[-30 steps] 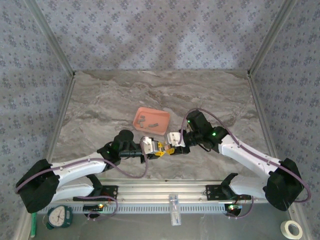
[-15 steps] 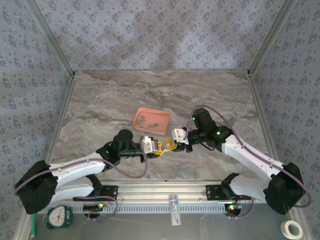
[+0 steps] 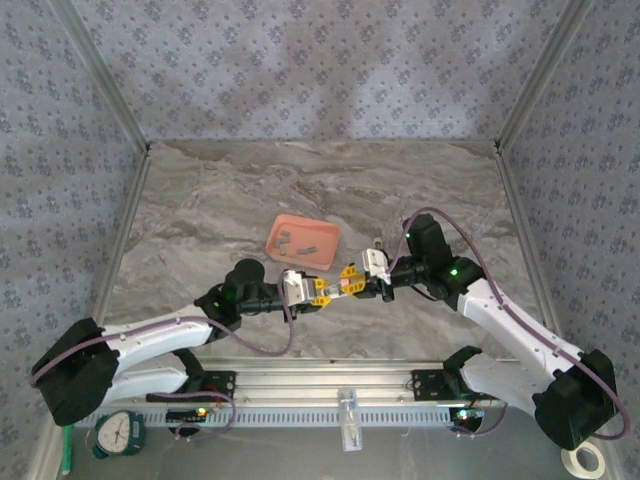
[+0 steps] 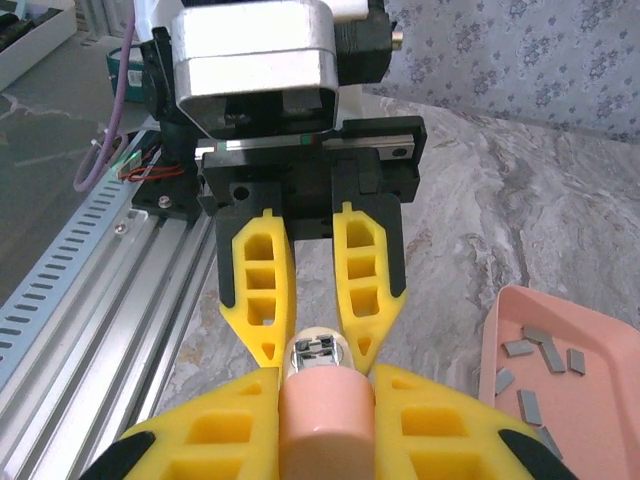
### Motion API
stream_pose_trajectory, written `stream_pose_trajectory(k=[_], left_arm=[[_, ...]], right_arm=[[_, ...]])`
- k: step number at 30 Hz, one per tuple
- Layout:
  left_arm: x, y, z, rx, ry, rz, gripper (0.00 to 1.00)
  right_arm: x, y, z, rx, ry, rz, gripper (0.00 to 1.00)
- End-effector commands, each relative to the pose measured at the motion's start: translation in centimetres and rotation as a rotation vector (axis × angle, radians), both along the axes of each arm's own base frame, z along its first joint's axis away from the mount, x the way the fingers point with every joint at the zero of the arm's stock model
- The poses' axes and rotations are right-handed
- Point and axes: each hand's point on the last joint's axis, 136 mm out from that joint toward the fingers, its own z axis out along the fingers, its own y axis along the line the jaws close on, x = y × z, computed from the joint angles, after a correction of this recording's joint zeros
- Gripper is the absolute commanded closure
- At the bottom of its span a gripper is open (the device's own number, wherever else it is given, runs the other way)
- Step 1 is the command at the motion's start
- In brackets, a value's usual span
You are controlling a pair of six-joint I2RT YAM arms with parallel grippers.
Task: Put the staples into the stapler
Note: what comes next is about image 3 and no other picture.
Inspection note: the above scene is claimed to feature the pink plastic tray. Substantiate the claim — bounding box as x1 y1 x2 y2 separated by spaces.
264 213 341 271

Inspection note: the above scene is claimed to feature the black controller board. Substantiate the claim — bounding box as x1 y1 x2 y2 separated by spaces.
165 407 209 424
449 407 486 424

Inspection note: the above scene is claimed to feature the green dial clock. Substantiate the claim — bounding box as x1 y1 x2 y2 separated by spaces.
91 409 146 460

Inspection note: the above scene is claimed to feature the green pen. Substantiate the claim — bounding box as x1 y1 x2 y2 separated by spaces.
60 424 75 475

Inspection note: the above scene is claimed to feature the white tape roll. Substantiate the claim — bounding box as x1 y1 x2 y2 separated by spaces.
559 442 607 479

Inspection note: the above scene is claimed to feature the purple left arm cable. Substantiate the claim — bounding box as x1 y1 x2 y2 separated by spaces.
28 279 296 444

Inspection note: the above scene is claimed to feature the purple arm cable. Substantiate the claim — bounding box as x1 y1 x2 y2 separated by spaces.
387 207 631 442
28 279 296 444

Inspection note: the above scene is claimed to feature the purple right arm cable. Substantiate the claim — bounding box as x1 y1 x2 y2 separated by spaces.
387 207 631 442

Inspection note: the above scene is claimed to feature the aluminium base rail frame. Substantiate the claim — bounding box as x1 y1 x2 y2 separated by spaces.
52 355 596 405

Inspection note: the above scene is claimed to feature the aluminium table edge rail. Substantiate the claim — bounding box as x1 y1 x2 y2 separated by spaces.
494 144 571 364
89 143 154 326

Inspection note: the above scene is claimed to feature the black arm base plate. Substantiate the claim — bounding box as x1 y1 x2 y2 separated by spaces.
145 369 237 404
410 368 504 401

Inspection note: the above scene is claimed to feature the grey slotted cable duct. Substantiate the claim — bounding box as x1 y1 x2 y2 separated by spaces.
74 410 454 429

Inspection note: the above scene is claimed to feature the clear plastic bracket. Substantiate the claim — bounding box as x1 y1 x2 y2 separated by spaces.
337 387 364 454

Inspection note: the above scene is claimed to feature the aluminium corner post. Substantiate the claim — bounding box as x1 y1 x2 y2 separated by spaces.
494 0 599 150
47 0 152 151

